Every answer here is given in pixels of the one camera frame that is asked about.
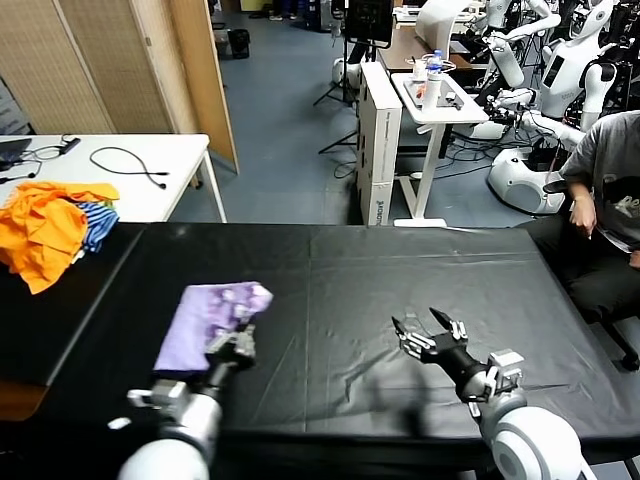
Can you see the wooden folding screen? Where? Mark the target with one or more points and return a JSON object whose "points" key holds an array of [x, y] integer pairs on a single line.
{"points": [[100, 60]]}

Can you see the blue capped water bottle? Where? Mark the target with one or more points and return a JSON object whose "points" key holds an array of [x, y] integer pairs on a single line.
{"points": [[437, 61]]}

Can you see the bare person hand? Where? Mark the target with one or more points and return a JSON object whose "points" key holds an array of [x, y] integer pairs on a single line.
{"points": [[583, 215]]}

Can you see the lavender t-shirt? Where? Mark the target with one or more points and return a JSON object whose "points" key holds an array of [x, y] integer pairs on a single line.
{"points": [[195, 325]]}

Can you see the white tumbler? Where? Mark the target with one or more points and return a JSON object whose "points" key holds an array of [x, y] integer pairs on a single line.
{"points": [[431, 96]]}

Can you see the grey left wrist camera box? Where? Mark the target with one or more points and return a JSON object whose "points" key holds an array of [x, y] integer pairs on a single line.
{"points": [[165, 395]]}

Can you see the orange garment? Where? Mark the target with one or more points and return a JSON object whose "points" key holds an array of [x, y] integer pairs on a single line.
{"points": [[45, 230]]}

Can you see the dark laptop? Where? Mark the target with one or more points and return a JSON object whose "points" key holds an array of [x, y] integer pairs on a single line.
{"points": [[12, 149]]}

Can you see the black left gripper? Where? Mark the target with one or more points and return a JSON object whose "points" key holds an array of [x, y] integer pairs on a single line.
{"points": [[227, 365]]}

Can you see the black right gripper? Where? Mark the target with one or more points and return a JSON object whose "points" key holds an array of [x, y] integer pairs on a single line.
{"points": [[465, 370]]}

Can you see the white rounded robot base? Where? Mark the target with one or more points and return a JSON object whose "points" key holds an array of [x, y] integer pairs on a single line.
{"points": [[517, 180]]}

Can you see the black monitor on stand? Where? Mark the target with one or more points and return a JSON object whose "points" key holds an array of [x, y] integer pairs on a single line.
{"points": [[370, 20]]}

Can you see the small white dome base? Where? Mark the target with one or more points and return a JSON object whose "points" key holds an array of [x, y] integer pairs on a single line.
{"points": [[345, 72]]}

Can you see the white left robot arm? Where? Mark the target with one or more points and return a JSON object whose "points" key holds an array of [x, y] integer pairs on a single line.
{"points": [[175, 445]]}

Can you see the small white standing desk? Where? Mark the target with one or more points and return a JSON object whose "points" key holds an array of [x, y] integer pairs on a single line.
{"points": [[450, 117]]}

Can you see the black tripod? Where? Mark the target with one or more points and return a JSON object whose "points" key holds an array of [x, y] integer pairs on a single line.
{"points": [[345, 75]]}

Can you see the bare person forearm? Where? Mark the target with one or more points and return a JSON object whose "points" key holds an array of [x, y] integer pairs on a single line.
{"points": [[584, 192]]}

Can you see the brown desk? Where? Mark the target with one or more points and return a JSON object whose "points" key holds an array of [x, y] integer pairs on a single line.
{"points": [[400, 50]]}

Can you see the black waste bin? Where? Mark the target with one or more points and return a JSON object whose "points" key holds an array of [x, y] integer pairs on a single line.
{"points": [[239, 42]]}

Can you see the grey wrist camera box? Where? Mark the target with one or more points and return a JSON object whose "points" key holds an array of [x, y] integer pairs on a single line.
{"points": [[165, 395], [507, 372]]}

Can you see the white curved machine cover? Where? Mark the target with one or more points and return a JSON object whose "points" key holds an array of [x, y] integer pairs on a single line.
{"points": [[435, 20]]}

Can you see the blue striped garment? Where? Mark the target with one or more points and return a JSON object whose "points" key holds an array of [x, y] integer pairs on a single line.
{"points": [[100, 220]]}

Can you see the seated person grey shirt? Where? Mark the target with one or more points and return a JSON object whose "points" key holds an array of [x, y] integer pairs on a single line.
{"points": [[610, 165]]}

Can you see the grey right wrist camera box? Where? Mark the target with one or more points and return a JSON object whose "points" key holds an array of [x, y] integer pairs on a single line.
{"points": [[507, 372]]}

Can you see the white reclined robot arm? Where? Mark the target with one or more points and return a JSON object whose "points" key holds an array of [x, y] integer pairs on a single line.
{"points": [[555, 127]]}

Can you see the white table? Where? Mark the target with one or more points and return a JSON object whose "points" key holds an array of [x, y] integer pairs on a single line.
{"points": [[150, 155]]}

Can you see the black tray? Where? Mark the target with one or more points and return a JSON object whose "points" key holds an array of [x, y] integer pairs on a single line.
{"points": [[442, 89]]}

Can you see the white humanoid robot raised arm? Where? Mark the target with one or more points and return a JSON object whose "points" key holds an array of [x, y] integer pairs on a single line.
{"points": [[510, 62]]}

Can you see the tall white cardboard box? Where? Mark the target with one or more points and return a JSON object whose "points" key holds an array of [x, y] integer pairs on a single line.
{"points": [[380, 150]]}

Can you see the white humanoid robot black panel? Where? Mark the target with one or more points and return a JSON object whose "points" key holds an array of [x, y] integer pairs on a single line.
{"points": [[562, 75]]}

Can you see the black table cover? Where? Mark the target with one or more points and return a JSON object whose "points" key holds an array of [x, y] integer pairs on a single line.
{"points": [[450, 270]]}

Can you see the white cup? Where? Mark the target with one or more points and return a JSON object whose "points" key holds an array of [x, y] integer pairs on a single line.
{"points": [[420, 69]]}

